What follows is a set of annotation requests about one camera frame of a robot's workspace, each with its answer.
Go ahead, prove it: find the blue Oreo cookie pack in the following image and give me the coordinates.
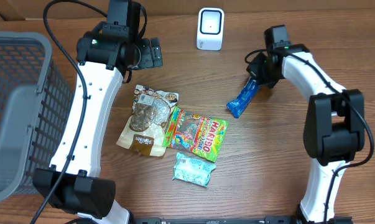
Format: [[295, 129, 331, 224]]
[[226, 78, 259, 119]]

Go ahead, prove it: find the brown nuts snack pouch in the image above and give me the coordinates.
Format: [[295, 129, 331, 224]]
[[116, 85, 179, 157]]

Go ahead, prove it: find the green Haribo gummy bag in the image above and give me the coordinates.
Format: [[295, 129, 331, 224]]
[[162, 107, 229, 162]]

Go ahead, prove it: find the teal snack packet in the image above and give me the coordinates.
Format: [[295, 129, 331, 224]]
[[172, 152, 216, 187]]

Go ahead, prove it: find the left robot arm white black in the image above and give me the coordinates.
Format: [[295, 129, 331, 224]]
[[33, 0, 162, 223]]

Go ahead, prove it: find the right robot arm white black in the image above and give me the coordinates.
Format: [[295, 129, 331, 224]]
[[247, 25, 368, 223]]

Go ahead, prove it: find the white barcode scanner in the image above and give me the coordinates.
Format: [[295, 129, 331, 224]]
[[197, 7, 225, 51]]

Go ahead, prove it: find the grey plastic mesh basket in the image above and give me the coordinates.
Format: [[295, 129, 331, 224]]
[[0, 32, 73, 202]]

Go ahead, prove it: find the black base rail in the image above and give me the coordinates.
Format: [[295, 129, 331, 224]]
[[130, 216, 313, 224]]

